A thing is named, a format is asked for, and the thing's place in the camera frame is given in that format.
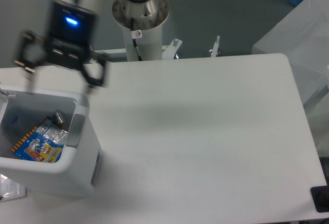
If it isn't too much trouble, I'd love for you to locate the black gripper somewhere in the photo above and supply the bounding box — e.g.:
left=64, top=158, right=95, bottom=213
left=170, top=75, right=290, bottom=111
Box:
left=13, top=0, right=109, bottom=95

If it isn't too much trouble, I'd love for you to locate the blue snack wrapper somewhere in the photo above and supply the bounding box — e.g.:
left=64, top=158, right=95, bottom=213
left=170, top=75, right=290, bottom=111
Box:
left=11, top=110, right=68, bottom=163

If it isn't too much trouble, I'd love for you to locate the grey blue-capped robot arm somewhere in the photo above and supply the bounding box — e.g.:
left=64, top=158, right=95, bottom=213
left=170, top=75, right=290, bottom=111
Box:
left=13, top=0, right=151, bottom=88

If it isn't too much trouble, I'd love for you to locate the white open trash can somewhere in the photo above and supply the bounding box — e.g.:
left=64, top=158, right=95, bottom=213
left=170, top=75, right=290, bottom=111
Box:
left=1, top=84, right=101, bottom=197

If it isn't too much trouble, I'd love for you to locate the clear plastic sheet under bin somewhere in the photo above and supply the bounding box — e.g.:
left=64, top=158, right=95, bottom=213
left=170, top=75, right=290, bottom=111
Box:
left=1, top=174, right=27, bottom=203

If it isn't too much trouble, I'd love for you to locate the metal table clamp bolt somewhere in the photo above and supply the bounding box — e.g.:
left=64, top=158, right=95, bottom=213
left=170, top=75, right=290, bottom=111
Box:
left=209, top=35, right=221, bottom=58

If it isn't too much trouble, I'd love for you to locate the black device at table edge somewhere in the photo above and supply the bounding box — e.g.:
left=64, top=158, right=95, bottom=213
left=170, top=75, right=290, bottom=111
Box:
left=310, top=185, right=328, bottom=213

